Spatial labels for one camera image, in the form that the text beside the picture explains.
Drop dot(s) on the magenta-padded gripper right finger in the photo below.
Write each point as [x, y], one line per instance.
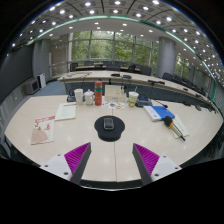
[148, 160]

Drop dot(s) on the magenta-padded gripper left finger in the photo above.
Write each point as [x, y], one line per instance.
[75, 158]

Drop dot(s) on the black computer mouse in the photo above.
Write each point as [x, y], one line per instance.
[108, 123]

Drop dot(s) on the black mouse pad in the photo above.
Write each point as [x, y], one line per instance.
[109, 135]

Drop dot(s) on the red and white leaflet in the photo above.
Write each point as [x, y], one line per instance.
[43, 130]

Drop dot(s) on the white booklet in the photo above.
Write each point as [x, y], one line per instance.
[182, 128]

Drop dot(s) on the white printed leaflet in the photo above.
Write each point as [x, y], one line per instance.
[66, 111]

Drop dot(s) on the blue and white book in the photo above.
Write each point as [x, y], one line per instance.
[158, 112]

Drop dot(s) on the white lidded mug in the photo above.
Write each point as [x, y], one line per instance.
[89, 98]

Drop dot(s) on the green printed paper cup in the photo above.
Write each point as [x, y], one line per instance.
[133, 99]

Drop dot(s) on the colourful sticker sheet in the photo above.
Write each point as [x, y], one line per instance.
[113, 105]

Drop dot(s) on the red bottle with green band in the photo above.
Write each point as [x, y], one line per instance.
[98, 95]

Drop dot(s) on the cream cardboard box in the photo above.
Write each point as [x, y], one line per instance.
[115, 92]

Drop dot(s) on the long curved conference desk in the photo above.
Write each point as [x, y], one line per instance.
[140, 80]

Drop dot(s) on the grey box monitor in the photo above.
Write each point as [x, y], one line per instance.
[31, 87]

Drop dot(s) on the white standing panel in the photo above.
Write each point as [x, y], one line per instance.
[41, 80]

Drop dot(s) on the group of dark office chairs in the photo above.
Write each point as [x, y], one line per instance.
[145, 70]

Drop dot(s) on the group of ceiling lights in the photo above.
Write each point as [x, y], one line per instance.
[124, 24]

